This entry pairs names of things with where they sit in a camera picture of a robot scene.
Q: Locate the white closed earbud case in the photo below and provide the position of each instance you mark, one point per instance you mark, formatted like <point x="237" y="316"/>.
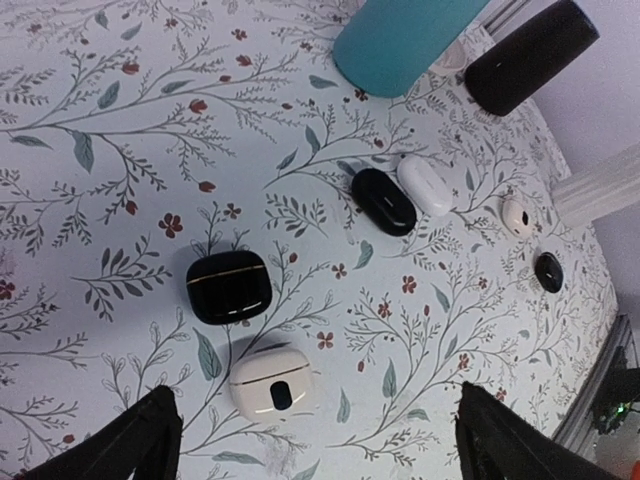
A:
<point x="424" y="186"/>

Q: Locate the teal tall cup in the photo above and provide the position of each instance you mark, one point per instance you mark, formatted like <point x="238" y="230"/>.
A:
<point x="389" y="44"/>

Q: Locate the aluminium front rail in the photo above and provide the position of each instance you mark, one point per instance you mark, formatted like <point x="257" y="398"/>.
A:
<point x="576" y="431"/>

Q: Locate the black earbud case right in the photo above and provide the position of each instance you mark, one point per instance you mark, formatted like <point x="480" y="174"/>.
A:
<point x="549" y="272"/>

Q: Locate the black earbud case centre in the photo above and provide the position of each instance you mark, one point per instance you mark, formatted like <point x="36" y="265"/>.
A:
<point x="383" y="202"/>

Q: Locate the right aluminium frame post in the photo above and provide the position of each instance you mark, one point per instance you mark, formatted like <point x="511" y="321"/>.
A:
<point x="497" y="14"/>

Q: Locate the white earbud case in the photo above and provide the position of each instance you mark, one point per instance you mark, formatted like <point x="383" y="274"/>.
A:
<point x="424" y="186"/>
<point x="516" y="219"/>
<point x="272" y="385"/>

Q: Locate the black earbud case left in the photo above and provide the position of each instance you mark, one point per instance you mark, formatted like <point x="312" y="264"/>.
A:
<point x="228" y="287"/>

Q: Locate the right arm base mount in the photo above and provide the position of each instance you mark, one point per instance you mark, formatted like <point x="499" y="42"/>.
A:
<point x="617" y="394"/>

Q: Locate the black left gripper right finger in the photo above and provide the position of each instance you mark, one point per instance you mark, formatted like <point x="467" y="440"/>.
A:
<point x="493" y="442"/>

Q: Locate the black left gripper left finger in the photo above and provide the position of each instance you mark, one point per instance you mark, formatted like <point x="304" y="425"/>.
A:
<point x="141" y="443"/>

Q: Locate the black earbud case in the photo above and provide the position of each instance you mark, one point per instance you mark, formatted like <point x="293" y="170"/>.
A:
<point x="228" y="287"/>
<point x="549" y="272"/>
<point x="383" y="202"/>

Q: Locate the black tall cup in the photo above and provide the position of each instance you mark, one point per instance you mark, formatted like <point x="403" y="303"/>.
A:
<point x="529" y="57"/>

